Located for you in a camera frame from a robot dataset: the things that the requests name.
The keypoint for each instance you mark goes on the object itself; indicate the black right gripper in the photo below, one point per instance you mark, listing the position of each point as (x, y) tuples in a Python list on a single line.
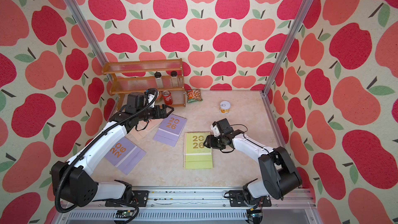
[(210, 141)]

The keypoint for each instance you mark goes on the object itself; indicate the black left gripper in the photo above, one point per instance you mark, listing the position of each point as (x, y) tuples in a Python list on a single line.
[(165, 114)]

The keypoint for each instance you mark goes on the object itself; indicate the purple calendar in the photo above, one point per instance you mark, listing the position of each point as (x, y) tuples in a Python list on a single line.
[(125, 155), (170, 130)]

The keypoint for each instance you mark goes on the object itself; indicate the green calendar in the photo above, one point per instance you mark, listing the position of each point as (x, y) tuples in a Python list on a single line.
[(196, 155)]

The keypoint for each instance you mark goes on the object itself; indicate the pink calendar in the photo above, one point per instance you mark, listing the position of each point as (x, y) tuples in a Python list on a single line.
[(144, 128)]

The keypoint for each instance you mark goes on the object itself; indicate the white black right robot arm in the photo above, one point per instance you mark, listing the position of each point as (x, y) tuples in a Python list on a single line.
[(279, 175)]

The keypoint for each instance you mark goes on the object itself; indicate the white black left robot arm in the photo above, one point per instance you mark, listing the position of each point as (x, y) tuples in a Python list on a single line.
[(72, 183)]

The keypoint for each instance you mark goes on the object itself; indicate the red soda can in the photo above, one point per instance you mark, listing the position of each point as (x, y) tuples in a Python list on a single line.
[(167, 97)]

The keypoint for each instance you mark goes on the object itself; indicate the wooden three-tier shelf rack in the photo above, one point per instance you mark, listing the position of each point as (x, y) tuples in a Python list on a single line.
[(138, 76)]

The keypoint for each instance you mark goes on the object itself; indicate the small yellow pull-tab can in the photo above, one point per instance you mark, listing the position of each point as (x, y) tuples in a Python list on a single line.
[(225, 107)]

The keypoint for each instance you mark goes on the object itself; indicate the left glass spice jar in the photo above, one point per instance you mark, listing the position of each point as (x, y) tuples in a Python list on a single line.
[(158, 79)]

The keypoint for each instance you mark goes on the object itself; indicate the glass spice jar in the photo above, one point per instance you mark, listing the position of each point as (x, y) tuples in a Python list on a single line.
[(174, 79), (158, 79)]

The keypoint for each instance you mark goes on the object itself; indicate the green orange snack packet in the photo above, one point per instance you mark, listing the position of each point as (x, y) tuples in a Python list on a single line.
[(194, 95)]

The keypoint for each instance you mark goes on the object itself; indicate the right glass spice jar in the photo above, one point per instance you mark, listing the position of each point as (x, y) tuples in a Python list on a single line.
[(174, 79)]

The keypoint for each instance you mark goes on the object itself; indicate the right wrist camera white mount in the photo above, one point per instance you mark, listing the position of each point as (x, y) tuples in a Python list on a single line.
[(215, 130)]

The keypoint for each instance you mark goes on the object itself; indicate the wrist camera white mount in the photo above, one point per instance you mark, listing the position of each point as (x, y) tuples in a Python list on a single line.
[(152, 96), (215, 130)]

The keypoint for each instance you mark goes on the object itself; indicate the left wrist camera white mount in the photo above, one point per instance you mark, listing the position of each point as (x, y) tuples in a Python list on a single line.
[(152, 96)]

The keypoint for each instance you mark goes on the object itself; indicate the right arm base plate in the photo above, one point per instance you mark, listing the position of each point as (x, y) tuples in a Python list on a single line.
[(241, 198)]

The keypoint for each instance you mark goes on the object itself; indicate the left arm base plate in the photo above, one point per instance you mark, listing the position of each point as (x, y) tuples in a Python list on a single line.
[(136, 198)]

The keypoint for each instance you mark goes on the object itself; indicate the aluminium front rail frame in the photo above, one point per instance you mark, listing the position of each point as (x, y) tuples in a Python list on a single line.
[(211, 205)]

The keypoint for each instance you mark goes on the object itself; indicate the left aluminium corner post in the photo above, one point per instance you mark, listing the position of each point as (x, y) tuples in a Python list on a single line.
[(86, 30)]

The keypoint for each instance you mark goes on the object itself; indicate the aluminium corner post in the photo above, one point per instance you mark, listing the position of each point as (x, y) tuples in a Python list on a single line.
[(86, 30), (294, 29)]

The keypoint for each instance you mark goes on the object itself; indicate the right aluminium corner post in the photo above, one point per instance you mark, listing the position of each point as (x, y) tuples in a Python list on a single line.
[(294, 29)]

